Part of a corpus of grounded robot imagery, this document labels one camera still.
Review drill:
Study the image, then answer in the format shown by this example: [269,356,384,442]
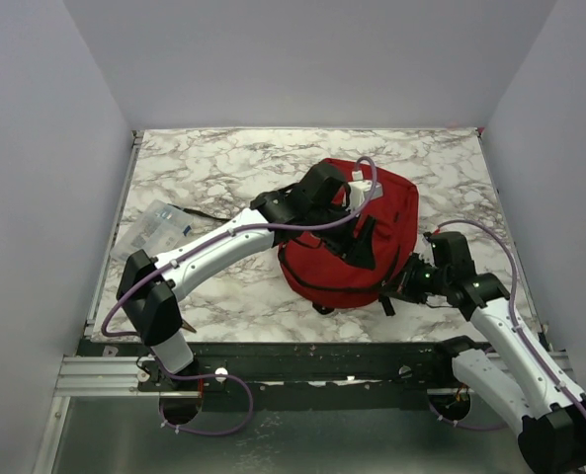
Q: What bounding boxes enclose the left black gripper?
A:
[307,201,377,271]

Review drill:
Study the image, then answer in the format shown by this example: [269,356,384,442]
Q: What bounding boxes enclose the clear plastic organizer box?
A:
[110,199,193,262]

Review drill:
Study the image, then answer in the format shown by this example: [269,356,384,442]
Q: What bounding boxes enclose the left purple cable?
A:
[100,155,378,438]

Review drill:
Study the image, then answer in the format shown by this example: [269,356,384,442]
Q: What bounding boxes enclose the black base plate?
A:
[74,337,477,422]

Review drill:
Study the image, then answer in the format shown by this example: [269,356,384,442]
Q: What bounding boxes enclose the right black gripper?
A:
[379,251,451,304]

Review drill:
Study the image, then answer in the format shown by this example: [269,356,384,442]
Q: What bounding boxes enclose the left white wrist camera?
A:
[343,170,383,210]

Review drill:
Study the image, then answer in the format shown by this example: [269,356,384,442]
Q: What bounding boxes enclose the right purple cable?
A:
[430,219,586,473]

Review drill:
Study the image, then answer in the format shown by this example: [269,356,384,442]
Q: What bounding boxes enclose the red backpack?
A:
[167,157,420,317]

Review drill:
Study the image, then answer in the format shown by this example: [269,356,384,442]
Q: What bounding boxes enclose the purple cable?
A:
[100,155,378,438]
[430,219,586,473]

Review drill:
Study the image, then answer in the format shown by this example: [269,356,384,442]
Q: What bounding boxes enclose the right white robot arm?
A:
[395,230,586,473]

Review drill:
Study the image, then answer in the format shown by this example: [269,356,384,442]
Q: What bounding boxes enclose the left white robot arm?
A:
[114,162,382,390]

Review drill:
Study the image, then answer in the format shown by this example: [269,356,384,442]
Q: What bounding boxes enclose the aluminium mounting rail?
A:
[52,355,579,397]

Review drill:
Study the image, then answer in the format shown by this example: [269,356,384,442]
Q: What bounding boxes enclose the yellow handled pliers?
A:
[182,320,197,334]

